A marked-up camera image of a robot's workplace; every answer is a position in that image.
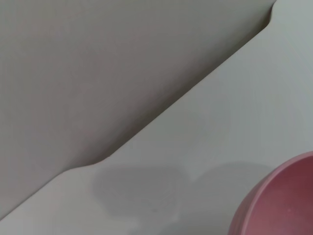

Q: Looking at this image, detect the pink plastic bowl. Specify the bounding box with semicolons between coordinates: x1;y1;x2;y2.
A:
227;151;313;235

